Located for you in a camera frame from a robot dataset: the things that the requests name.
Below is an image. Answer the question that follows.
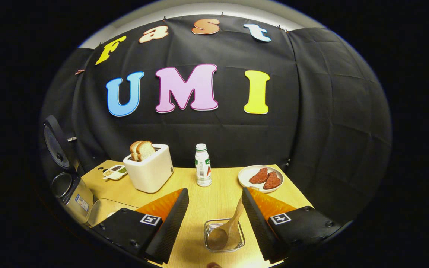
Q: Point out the clear plastic rice box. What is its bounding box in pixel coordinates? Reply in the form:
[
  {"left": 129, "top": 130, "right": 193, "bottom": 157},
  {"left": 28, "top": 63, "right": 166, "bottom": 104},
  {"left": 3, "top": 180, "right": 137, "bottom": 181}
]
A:
[{"left": 86, "top": 198, "right": 139, "bottom": 227}]

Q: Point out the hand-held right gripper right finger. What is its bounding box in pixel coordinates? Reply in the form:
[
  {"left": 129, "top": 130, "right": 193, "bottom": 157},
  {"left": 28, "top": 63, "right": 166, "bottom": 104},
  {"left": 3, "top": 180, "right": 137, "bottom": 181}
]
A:
[{"left": 242, "top": 187, "right": 343, "bottom": 264}]

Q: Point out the white sectioned condiment dish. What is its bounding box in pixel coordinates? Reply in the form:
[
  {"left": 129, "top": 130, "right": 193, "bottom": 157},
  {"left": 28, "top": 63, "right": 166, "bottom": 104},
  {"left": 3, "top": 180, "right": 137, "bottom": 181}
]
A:
[{"left": 102, "top": 165, "right": 128, "bottom": 181}]

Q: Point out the white toaster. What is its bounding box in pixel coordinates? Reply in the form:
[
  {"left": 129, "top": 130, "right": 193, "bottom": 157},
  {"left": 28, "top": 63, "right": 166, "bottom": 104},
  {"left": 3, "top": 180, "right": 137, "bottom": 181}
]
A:
[{"left": 123, "top": 144, "right": 174, "bottom": 194}]

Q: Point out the toasted bread slice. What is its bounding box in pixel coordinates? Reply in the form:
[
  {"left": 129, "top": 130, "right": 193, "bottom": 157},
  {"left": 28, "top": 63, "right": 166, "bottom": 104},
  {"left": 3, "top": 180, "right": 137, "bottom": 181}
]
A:
[
  {"left": 136, "top": 141, "right": 156, "bottom": 161},
  {"left": 130, "top": 141, "right": 142, "bottom": 161}
]

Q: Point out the dark grey rice cooker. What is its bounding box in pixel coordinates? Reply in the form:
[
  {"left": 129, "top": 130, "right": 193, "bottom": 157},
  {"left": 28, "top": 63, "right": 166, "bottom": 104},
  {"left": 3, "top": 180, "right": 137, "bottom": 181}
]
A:
[{"left": 42, "top": 115, "right": 95, "bottom": 224}]

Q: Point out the wooden spoon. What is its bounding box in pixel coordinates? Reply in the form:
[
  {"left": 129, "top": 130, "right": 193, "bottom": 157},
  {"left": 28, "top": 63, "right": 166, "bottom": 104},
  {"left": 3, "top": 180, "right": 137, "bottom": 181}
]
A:
[{"left": 207, "top": 195, "right": 245, "bottom": 251}]

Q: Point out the wire chopstick holder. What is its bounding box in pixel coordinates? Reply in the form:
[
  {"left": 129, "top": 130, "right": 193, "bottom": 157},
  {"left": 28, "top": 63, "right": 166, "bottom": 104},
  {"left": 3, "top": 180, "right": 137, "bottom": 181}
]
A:
[{"left": 204, "top": 218, "right": 245, "bottom": 253}]

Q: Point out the white round plate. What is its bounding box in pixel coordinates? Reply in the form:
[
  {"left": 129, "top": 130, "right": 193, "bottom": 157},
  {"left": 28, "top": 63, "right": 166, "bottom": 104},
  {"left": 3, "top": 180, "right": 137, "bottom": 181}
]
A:
[{"left": 238, "top": 165, "right": 285, "bottom": 194}]

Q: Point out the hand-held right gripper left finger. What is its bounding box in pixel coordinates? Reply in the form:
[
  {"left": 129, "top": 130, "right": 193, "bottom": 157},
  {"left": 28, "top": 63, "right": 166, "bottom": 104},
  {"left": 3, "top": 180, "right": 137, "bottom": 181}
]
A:
[{"left": 92, "top": 188, "right": 190, "bottom": 265}]

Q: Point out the white milk bottle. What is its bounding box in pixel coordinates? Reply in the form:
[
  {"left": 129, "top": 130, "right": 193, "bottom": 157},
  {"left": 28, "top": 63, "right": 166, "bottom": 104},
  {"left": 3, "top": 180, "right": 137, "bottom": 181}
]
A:
[{"left": 195, "top": 143, "right": 212, "bottom": 187}]

